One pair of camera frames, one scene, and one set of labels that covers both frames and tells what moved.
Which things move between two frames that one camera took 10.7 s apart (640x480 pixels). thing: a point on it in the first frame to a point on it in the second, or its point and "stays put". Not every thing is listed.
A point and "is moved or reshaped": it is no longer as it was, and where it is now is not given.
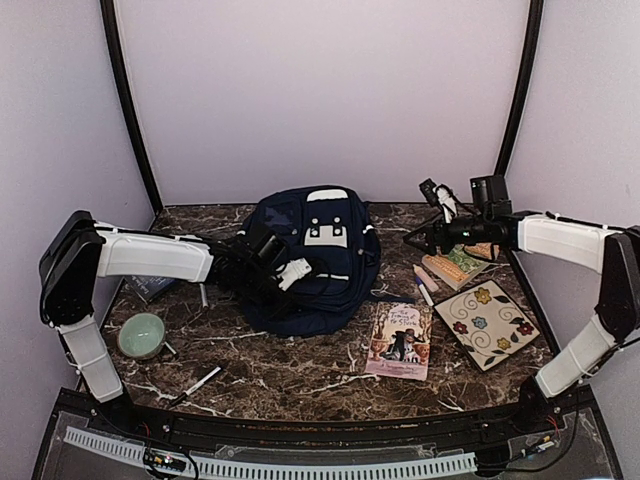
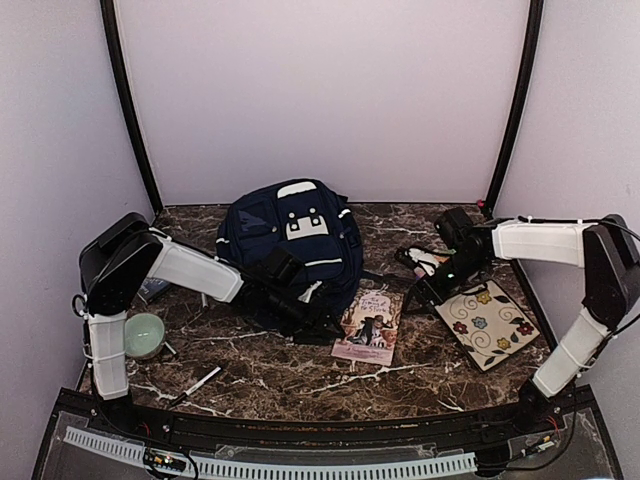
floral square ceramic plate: (487, 323) stays put
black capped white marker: (195, 386) stays put
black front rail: (476, 424) stays put
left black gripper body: (253, 286) to (296, 321)
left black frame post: (108, 9) stays put
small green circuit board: (164, 459) stays put
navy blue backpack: (335, 229) is moved or reshaped
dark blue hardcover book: (148, 286) stays put
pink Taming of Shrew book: (400, 341) to (369, 328)
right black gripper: (438, 231) to (424, 297)
